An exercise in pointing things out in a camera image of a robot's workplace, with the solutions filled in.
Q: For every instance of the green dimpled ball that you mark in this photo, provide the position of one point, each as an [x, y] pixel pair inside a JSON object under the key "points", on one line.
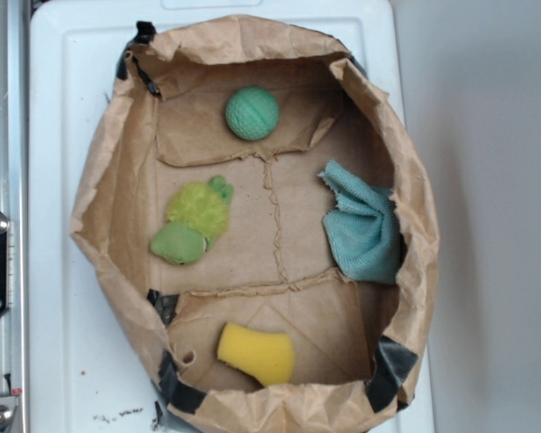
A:
{"points": [[252, 113]]}

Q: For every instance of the brown paper bag tray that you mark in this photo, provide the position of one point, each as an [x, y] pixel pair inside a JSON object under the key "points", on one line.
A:
{"points": [[358, 344]]}

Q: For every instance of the green plush frog toy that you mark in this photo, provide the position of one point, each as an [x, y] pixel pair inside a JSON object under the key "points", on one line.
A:
{"points": [[196, 216]]}

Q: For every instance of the light blue microfiber cloth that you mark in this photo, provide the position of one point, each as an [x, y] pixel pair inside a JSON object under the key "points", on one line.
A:
{"points": [[363, 230]]}

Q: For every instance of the yellow sponge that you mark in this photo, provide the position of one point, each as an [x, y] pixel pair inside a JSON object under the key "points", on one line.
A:
{"points": [[269, 358]]}

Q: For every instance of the white plastic bin lid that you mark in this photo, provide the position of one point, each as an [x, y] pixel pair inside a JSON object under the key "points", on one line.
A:
{"points": [[83, 374]]}

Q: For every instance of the aluminium frame rail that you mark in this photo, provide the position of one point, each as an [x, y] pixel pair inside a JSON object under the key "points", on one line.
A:
{"points": [[14, 115]]}

